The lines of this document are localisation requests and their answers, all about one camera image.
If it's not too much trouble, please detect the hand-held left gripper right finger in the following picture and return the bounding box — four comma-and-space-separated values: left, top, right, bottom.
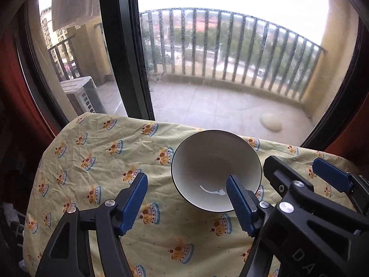
226, 174, 272, 277

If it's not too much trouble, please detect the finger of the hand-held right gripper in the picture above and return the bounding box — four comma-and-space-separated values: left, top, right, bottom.
263, 155, 358, 229
312, 158, 369, 208

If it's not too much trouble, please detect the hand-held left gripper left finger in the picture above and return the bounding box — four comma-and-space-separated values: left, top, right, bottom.
35, 172, 149, 277

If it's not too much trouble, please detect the large floral ceramic bowl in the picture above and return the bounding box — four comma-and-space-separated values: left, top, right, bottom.
171, 130, 263, 214

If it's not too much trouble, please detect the yellow printed tablecloth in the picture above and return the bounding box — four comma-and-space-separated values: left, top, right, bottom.
21, 112, 369, 277

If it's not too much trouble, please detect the pale round lump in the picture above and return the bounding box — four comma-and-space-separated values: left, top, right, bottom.
260, 112, 283, 132

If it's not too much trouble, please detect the balcony railing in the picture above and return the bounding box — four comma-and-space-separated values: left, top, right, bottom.
140, 7, 327, 103

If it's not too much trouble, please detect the white air conditioner unit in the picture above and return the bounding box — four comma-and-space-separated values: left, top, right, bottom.
60, 76, 106, 114

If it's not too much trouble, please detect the dark metal railing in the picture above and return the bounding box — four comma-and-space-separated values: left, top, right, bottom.
48, 36, 78, 78

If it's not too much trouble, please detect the hanging translucent sheet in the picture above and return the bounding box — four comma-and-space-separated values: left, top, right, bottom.
51, 0, 101, 32

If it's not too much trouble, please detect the dark window frame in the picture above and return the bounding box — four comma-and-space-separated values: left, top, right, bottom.
14, 0, 369, 153

